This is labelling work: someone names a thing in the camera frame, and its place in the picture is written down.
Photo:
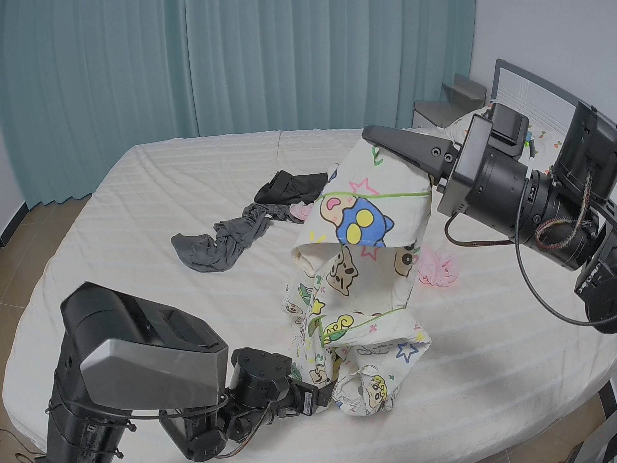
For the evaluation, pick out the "white printed pyjama top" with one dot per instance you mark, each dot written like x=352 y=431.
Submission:
x=366 y=278

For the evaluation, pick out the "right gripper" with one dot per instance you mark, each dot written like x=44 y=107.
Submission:
x=496 y=191

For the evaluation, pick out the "black garment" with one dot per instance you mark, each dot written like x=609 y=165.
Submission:
x=289 y=186

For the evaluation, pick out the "bed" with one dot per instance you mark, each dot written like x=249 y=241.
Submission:
x=144 y=239

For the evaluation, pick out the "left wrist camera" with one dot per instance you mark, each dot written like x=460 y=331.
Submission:
x=306 y=398

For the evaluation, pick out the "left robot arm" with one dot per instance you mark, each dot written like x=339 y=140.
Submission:
x=144 y=345

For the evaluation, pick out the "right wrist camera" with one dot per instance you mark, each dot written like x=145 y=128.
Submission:
x=508 y=128

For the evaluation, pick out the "white printed pillow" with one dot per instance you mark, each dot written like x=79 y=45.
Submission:
x=542 y=150

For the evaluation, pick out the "dark grey garment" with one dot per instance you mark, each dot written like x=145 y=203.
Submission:
x=207 y=253

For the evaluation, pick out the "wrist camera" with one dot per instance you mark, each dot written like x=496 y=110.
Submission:
x=306 y=398
x=508 y=128

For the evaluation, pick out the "pink garment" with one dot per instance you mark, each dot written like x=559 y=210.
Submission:
x=436 y=268

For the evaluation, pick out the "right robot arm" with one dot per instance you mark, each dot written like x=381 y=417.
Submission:
x=578 y=152

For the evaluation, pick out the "grey bedside table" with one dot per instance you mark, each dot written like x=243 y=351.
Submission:
x=434 y=109

